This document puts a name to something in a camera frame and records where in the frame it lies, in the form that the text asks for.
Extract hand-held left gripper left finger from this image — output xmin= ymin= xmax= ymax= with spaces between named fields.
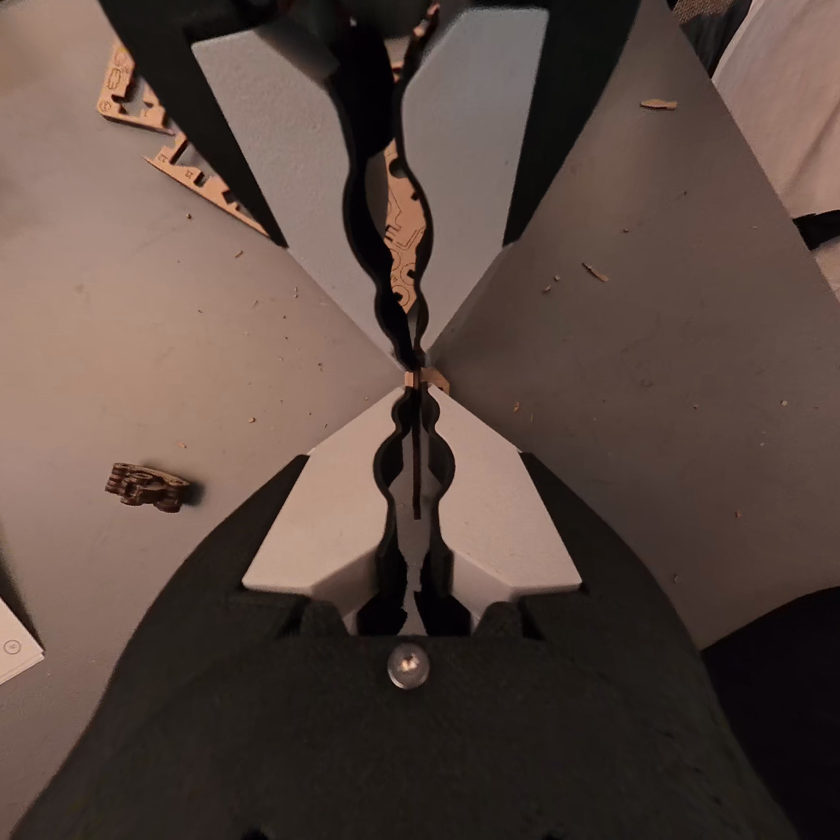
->
xmin=241 ymin=386 xmax=414 ymax=637

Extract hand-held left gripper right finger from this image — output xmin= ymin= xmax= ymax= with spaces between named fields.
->
xmin=419 ymin=386 xmax=583 ymax=637

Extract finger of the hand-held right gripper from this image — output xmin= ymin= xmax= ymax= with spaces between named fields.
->
xmin=398 ymin=0 xmax=550 ymax=366
xmin=192 ymin=0 xmax=419 ymax=366

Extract small wooden plate square holes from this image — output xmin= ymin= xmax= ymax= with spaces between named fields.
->
xmin=403 ymin=367 xmax=452 ymax=396

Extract laser-cut plywood parts sheet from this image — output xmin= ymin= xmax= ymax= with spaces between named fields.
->
xmin=97 ymin=0 xmax=442 ymax=311

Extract small wooden gear assembly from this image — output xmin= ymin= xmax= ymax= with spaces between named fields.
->
xmin=104 ymin=462 xmax=193 ymax=514

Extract white paper booklet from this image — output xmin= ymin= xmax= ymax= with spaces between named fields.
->
xmin=0 ymin=594 xmax=47 ymax=685

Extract person's white shirt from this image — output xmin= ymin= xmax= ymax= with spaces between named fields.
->
xmin=712 ymin=0 xmax=840 ymax=293

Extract black strap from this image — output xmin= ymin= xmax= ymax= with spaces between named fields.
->
xmin=791 ymin=209 xmax=840 ymax=252

